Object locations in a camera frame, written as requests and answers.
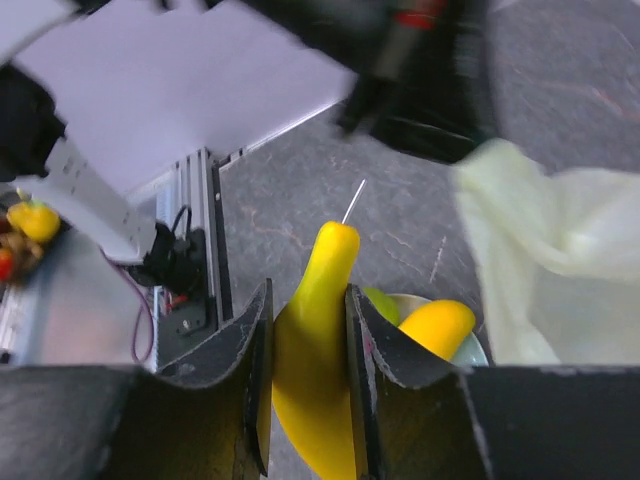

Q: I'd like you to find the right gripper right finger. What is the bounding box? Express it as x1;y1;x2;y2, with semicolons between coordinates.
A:
345;285;489;479

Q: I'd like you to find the yellow fake mango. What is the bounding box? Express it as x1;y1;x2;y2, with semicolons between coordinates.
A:
399;299;476;361

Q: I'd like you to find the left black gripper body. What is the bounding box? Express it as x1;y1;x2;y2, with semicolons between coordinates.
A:
249;0;501;164

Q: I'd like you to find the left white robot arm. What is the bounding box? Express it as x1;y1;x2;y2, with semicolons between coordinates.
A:
1;1;498;265

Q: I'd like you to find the yellow fake banana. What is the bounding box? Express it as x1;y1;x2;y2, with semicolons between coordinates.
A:
272;221;360;479

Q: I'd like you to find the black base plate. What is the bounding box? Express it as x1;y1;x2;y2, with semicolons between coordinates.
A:
143;205;219;369

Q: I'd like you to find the light green plastic bag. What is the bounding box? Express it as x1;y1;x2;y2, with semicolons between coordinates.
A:
452;139;639;365

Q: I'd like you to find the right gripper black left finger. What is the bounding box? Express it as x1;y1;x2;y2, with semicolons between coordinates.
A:
107;280;273;479

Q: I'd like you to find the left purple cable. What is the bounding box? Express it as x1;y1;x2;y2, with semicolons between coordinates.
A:
102;249;154;364

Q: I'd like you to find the green fake apple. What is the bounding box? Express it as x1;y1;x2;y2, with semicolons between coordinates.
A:
363;287;401;326

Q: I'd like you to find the beige and blue plate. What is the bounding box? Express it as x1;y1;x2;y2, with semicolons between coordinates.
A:
389;294;489;366

